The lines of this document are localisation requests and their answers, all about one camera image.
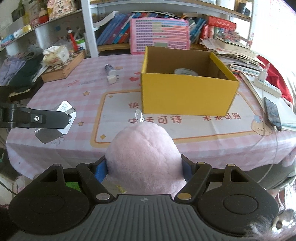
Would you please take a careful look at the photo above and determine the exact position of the silver foil packet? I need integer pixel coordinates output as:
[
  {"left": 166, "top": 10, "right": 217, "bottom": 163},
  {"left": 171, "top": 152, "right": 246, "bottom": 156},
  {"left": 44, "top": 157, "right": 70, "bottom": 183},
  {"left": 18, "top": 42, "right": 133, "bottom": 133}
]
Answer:
[{"left": 35, "top": 100, "right": 76, "bottom": 144}]

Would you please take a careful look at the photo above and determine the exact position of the pink plush pig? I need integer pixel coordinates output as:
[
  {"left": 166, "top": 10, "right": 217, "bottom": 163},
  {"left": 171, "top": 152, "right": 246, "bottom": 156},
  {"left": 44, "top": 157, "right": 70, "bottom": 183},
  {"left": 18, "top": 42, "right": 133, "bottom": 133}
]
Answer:
[{"left": 105, "top": 109, "right": 186, "bottom": 197}]

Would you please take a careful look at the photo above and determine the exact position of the white charger plug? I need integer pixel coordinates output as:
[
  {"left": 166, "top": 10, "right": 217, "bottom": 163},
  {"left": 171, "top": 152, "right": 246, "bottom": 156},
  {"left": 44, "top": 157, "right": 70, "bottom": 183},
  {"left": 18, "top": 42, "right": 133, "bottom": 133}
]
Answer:
[{"left": 107, "top": 75, "right": 119, "bottom": 85}]

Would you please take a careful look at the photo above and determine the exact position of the blue white spray bottle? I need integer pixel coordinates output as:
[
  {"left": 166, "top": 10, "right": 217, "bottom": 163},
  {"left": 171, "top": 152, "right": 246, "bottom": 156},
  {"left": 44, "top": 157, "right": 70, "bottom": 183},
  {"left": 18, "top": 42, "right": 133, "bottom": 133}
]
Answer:
[{"left": 104, "top": 64, "right": 116, "bottom": 76}]

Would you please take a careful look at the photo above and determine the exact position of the wooden chess box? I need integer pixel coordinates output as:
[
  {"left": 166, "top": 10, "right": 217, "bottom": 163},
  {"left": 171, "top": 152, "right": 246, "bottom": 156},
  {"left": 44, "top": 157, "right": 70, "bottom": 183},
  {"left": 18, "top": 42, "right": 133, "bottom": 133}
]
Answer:
[{"left": 41, "top": 50, "right": 85, "bottom": 83}]

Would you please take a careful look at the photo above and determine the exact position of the tissue pack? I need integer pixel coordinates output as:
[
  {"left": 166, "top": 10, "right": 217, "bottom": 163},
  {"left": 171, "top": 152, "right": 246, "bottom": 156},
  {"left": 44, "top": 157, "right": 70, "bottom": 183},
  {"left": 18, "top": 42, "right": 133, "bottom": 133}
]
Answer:
[{"left": 43, "top": 45, "right": 70, "bottom": 66}]

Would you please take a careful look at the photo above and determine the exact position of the pink checkered tablecloth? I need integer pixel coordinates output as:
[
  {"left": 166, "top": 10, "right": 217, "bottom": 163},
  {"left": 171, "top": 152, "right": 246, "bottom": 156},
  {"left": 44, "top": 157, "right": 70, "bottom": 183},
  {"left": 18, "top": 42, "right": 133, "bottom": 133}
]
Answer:
[{"left": 6, "top": 55, "right": 295, "bottom": 178}]

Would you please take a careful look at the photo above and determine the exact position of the yellow cardboard box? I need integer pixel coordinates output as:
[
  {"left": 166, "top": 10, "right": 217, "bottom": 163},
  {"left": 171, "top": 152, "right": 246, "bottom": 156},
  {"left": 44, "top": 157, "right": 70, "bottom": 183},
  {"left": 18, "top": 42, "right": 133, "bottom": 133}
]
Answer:
[{"left": 141, "top": 47, "right": 240, "bottom": 116}]

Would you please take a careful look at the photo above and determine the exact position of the red pen with white cap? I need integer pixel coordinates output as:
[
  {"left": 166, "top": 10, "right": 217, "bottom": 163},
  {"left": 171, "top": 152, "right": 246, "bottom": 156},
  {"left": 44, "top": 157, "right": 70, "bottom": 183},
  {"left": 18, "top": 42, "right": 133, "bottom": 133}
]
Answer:
[{"left": 67, "top": 29, "right": 78, "bottom": 52}]

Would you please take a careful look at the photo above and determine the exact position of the black smartphone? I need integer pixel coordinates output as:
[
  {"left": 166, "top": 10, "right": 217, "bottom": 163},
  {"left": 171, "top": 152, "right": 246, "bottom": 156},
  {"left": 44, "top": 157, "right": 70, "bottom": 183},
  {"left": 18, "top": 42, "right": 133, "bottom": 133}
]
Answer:
[{"left": 264, "top": 97, "right": 282, "bottom": 131}]

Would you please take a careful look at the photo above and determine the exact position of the clear tape roll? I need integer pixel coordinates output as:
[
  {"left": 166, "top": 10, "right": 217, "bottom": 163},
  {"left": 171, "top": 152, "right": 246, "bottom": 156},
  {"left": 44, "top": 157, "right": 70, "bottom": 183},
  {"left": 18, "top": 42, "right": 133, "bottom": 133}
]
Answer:
[{"left": 174, "top": 68, "right": 199, "bottom": 76}]

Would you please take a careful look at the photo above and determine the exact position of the white power strip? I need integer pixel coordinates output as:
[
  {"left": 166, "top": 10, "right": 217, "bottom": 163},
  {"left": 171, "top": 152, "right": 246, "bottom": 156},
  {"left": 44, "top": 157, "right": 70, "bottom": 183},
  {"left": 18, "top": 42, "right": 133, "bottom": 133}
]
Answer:
[{"left": 253, "top": 63, "right": 282, "bottom": 98}]

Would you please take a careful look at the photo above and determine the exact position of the stack of papers and books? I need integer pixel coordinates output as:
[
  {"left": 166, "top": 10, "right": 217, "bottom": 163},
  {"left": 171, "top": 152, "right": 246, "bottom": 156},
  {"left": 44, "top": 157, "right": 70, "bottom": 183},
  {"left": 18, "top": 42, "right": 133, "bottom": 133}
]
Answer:
[{"left": 200, "top": 37, "right": 263, "bottom": 76}]

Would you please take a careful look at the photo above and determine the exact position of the red cloth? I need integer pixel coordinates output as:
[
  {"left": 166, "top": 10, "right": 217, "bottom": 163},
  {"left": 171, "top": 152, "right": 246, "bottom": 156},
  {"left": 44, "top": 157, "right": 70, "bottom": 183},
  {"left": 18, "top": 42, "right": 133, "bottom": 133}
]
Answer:
[{"left": 257, "top": 55, "right": 293, "bottom": 103}]

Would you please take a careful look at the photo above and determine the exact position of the white bookshelf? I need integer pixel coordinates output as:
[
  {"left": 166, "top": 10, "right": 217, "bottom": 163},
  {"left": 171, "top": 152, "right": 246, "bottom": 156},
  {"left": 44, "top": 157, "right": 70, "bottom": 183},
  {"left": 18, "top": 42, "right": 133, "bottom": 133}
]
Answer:
[{"left": 3, "top": 1, "right": 252, "bottom": 57}]

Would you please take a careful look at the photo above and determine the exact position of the pink keyboard learning tablet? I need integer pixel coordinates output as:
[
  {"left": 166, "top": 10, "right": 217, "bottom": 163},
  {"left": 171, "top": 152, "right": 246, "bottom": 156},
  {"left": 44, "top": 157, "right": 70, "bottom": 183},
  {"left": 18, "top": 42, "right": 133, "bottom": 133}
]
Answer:
[{"left": 129, "top": 18, "right": 190, "bottom": 55}]

